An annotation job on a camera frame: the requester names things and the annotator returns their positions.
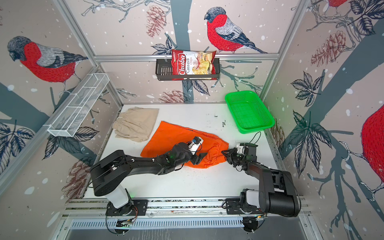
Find red cassava chips bag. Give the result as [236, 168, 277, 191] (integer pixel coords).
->
[172, 50, 217, 76]

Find aluminium frame corner post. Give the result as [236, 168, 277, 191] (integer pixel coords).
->
[53, 0, 124, 109]

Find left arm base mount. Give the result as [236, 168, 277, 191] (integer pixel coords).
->
[106, 199, 149, 217]

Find white wire mesh shelf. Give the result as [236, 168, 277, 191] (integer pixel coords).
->
[48, 73, 110, 137]

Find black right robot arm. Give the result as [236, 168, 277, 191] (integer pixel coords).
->
[222, 143, 301, 217]

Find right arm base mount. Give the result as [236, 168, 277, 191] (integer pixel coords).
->
[222, 189, 265, 215]

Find black wall basket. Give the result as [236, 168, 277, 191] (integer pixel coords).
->
[155, 58, 221, 81]

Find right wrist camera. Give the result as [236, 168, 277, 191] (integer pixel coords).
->
[236, 143, 249, 155]

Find green plastic basket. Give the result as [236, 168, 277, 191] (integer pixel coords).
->
[225, 91, 275, 134]

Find beige shorts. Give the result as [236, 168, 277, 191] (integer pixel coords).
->
[113, 107, 159, 143]

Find orange shorts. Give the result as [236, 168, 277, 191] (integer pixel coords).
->
[141, 121, 229, 169]

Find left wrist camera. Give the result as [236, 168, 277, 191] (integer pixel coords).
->
[187, 137, 204, 154]

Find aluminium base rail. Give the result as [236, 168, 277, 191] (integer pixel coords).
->
[64, 196, 316, 232]

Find horizontal aluminium frame bar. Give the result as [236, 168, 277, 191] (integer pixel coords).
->
[93, 53, 280, 63]

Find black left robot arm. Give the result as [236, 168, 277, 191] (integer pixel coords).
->
[90, 142, 208, 209]

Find right aluminium corner post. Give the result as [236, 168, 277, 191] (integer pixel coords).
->
[260, 0, 310, 102]

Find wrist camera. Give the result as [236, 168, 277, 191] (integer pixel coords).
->
[187, 137, 204, 154]
[236, 143, 249, 155]

